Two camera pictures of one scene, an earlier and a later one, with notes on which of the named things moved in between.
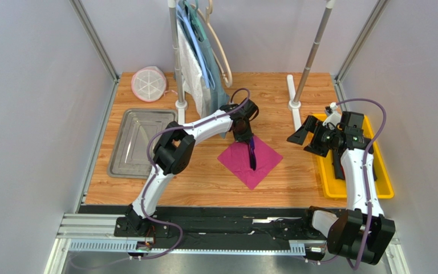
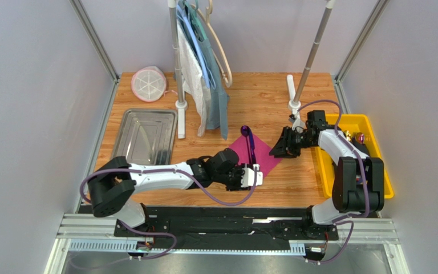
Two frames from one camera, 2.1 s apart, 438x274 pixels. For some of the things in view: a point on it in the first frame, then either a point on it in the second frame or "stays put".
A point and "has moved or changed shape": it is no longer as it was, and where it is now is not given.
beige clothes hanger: (205, 16) stays put
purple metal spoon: (254, 162) has moved or changed shape
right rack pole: (294, 103) stays put
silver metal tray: (129, 157) stays put
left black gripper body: (244, 134) -> (233, 180)
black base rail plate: (216, 227) stays put
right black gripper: (315, 137) -> (289, 141)
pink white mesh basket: (149, 84) stays put
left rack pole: (180, 105) stays put
